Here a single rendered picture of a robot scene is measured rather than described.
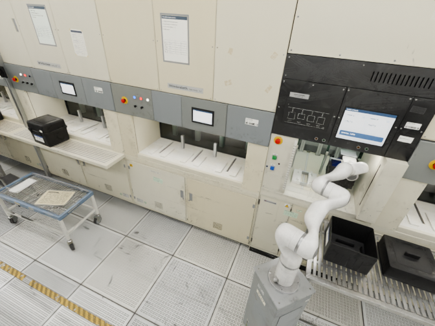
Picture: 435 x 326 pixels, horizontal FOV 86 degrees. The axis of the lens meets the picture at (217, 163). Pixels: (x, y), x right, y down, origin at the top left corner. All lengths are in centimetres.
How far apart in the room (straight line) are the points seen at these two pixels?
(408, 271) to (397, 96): 107
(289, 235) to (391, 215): 102
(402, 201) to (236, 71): 148
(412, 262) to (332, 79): 128
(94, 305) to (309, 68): 248
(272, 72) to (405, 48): 70
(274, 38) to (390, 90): 75
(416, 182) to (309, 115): 82
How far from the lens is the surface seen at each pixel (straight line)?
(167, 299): 242
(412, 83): 175
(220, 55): 178
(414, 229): 231
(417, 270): 203
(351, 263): 187
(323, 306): 261
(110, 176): 312
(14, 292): 293
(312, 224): 140
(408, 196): 208
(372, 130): 179
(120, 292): 254
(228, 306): 239
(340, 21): 164
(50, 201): 291
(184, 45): 190
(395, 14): 167
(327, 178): 157
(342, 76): 168
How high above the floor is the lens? 215
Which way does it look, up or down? 33 degrees down
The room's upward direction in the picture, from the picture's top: 3 degrees clockwise
